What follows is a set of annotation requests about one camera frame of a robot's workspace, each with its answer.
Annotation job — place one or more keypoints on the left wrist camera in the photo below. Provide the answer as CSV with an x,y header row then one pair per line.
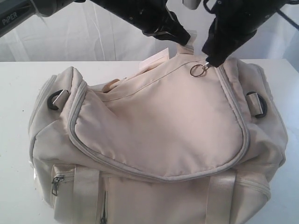
x,y
191,4

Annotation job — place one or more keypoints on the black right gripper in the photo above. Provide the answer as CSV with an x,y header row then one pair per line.
x,y
235,23

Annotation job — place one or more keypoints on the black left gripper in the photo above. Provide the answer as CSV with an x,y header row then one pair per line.
x,y
150,16

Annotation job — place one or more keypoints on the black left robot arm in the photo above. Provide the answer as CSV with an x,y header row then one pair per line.
x,y
15,12

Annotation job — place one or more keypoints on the beige fabric duffel bag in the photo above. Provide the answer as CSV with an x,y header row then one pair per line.
x,y
177,143

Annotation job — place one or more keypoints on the white backdrop curtain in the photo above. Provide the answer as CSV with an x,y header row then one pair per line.
x,y
86,32

